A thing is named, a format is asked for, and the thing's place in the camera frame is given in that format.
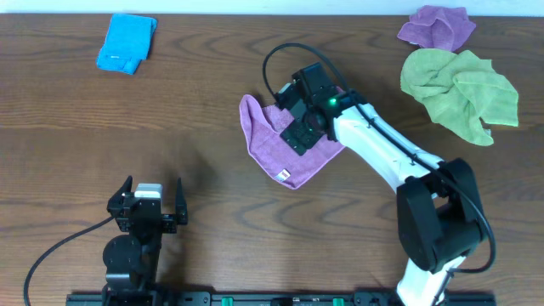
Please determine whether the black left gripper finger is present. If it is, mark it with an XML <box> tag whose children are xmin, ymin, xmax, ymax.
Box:
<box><xmin>174</xmin><ymin>178</ymin><xmax>186</xmax><ymax>215</ymax></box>
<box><xmin>109</xmin><ymin>176</ymin><xmax>133</xmax><ymax>205</ymax></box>

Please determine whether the purple microfiber cloth with label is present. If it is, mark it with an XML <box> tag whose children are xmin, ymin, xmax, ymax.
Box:
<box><xmin>239</xmin><ymin>94</ymin><xmax>344</xmax><ymax>190</ymax></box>

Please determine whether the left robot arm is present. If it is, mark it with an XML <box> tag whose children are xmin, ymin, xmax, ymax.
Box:
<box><xmin>102</xmin><ymin>177</ymin><xmax>188</xmax><ymax>305</ymax></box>

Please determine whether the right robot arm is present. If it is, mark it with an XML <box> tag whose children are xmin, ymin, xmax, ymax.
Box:
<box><xmin>274</xmin><ymin>63</ymin><xmax>490</xmax><ymax>305</ymax></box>

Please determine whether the crumpled purple cloth at back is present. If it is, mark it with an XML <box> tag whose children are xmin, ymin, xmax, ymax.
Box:
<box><xmin>397</xmin><ymin>5</ymin><xmax>476</xmax><ymax>52</ymax></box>

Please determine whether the crumpled green cloth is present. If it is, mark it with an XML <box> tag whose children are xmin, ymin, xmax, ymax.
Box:
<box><xmin>400</xmin><ymin>48</ymin><xmax>519</xmax><ymax>146</ymax></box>

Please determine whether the folded blue cloth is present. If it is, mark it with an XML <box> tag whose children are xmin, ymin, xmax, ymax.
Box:
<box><xmin>96</xmin><ymin>14</ymin><xmax>157</xmax><ymax>75</ymax></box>

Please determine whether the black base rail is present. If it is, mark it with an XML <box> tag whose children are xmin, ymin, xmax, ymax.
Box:
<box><xmin>65</xmin><ymin>290</ymin><xmax>496</xmax><ymax>306</ymax></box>

